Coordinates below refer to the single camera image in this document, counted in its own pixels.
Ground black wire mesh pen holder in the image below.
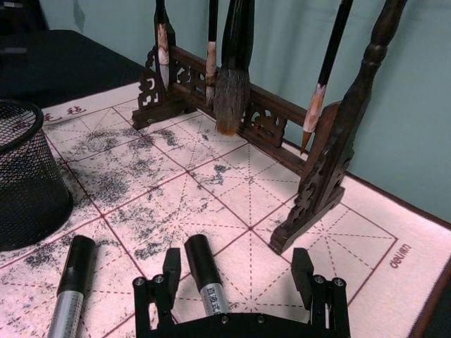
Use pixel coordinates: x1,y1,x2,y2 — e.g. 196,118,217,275
0,98,75,253

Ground slim brush white bristle tip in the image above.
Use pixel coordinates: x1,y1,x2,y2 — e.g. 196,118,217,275
154,0,171,90

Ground silver marker black cap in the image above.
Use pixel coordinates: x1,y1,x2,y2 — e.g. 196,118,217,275
184,233,234,317
46,235,98,338

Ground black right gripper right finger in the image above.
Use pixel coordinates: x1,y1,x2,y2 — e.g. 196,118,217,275
292,247,349,327

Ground dark carved wooden brush rack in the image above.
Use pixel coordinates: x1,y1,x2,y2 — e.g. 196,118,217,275
131,0,400,256

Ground long brush brown pointed tip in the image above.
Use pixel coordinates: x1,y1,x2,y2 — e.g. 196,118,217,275
299,0,354,156

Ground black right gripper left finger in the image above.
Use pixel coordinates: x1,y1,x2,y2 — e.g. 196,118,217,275
132,247,183,332

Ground thin brush pale wrapped ferrule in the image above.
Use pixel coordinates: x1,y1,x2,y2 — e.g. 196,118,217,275
206,0,219,107

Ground pink felt mat red grid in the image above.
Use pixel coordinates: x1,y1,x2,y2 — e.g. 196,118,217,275
0,81,451,338

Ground large brush grey bushy bristles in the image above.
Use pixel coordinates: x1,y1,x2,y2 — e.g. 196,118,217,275
214,0,256,137

